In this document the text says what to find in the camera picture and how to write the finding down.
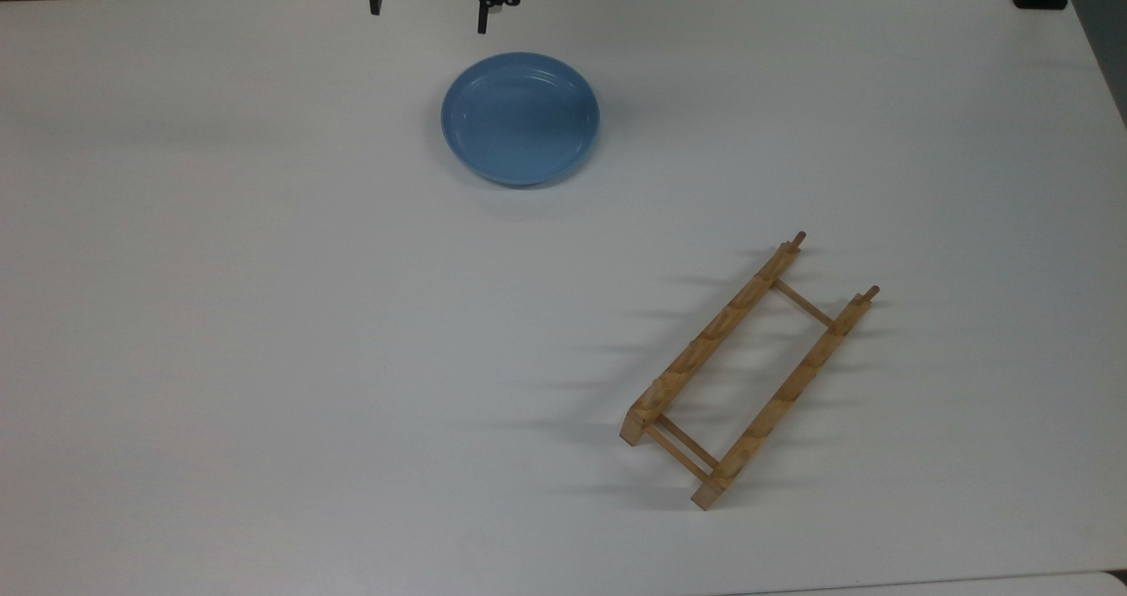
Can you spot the blue round plate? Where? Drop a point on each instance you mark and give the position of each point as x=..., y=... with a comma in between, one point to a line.
x=519, y=119

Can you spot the wooden plate rack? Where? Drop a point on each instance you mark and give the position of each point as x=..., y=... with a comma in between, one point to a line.
x=738, y=310

